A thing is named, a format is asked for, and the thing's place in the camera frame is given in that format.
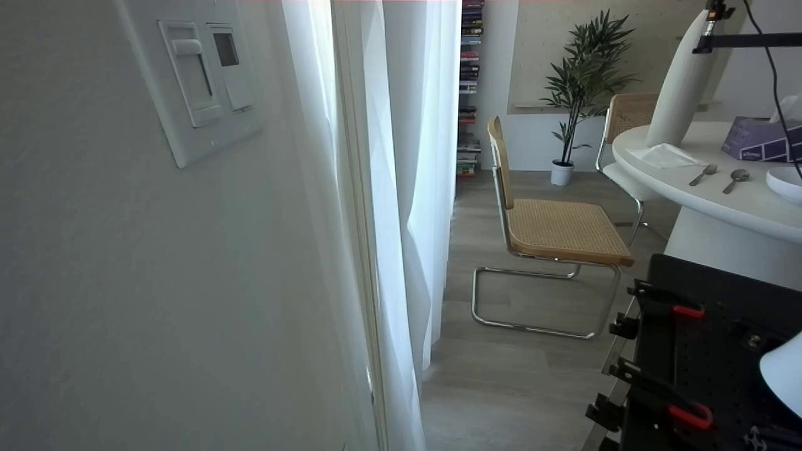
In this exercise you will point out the white wall switch panel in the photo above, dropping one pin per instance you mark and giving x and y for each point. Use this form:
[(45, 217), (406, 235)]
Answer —
[(198, 74)]

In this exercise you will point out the black clamp red handle lower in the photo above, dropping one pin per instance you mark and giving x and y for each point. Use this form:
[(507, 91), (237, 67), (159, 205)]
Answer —
[(647, 400)]

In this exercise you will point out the white sheer curtain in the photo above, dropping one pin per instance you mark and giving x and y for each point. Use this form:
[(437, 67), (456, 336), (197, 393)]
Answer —
[(373, 87)]

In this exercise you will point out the white bowl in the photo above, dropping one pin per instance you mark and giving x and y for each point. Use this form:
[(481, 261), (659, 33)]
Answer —
[(786, 183)]

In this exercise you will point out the potted green plant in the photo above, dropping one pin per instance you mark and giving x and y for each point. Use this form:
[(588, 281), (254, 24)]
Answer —
[(581, 81)]

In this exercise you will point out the bookshelf with books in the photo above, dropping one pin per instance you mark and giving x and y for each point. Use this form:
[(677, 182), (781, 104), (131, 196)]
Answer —
[(470, 68)]

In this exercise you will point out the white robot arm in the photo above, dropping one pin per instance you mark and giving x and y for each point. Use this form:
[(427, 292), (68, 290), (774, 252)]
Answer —
[(687, 76)]

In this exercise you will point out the black clamp red handle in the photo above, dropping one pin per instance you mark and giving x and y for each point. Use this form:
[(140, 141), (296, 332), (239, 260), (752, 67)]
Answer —
[(654, 305), (647, 400)]

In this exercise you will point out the black mounting board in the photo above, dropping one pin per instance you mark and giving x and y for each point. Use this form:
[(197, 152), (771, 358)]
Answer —
[(714, 363)]

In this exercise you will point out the metal spoon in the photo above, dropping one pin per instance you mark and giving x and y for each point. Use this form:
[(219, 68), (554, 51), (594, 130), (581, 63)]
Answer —
[(703, 173), (734, 178)]

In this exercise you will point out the white round table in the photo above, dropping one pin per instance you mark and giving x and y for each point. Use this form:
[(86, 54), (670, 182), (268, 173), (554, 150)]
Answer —
[(748, 231)]

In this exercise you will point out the white paper napkin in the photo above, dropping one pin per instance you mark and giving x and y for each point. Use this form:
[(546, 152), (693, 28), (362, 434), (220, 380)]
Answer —
[(665, 157)]

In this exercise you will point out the purple tissue box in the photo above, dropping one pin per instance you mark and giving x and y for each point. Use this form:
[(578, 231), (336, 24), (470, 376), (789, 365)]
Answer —
[(763, 141)]

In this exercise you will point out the black clamp red handle upper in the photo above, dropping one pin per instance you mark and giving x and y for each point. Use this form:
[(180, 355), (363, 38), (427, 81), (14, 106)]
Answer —
[(654, 305)]

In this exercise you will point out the wicker cantilever chair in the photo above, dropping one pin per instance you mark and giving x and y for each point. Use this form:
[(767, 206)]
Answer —
[(559, 231)]

